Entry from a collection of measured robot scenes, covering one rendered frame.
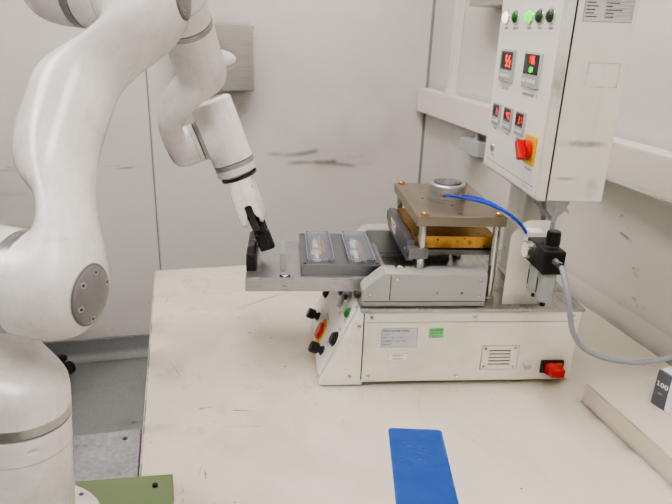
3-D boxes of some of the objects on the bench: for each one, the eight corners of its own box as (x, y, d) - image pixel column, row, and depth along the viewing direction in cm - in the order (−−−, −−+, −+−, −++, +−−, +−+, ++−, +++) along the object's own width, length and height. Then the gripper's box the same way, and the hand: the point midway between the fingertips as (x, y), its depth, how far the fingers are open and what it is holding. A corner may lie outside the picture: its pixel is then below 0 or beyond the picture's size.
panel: (312, 315, 155) (345, 254, 149) (318, 380, 127) (359, 307, 121) (305, 312, 154) (338, 251, 149) (309, 376, 126) (350, 303, 121)
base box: (512, 313, 161) (521, 252, 155) (575, 393, 126) (590, 319, 120) (312, 314, 157) (313, 251, 151) (319, 397, 122) (322, 320, 116)
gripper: (252, 172, 118) (284, 255, 124) (255, 157, 132) (284, 232, 138) (216, 185, 118) (250, 267, 125) (223, 168, 132) (253, 242, 138)
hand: (264, 240), depth 131 cm, fingers closed, pressing on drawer
